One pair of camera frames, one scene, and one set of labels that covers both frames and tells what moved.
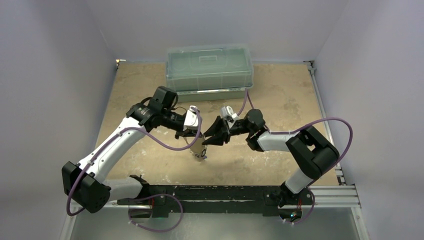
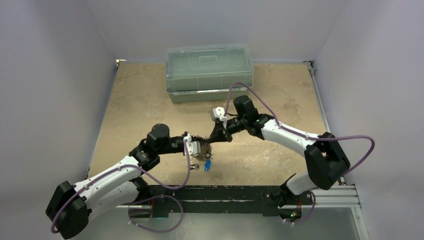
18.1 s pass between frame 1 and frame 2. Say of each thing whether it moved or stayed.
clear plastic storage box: stayed
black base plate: stayed
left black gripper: moved
